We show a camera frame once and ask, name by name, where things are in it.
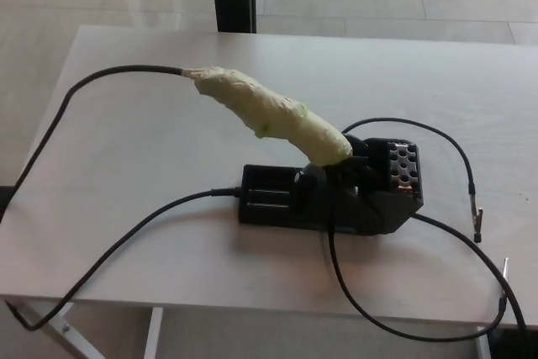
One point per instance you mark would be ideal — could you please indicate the white table leg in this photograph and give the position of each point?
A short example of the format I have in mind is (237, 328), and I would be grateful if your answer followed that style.
(484, 344)
(152, 334)

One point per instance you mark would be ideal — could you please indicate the tape-wrapped soldering iron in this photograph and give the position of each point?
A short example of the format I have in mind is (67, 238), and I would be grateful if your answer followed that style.
(269, 102)

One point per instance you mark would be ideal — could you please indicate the black soldering station base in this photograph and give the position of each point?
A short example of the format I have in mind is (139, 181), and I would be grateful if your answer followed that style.
(269, 203)

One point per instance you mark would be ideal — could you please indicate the white diagonal table brace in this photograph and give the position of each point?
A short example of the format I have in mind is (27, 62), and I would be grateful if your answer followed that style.
(63, 330)

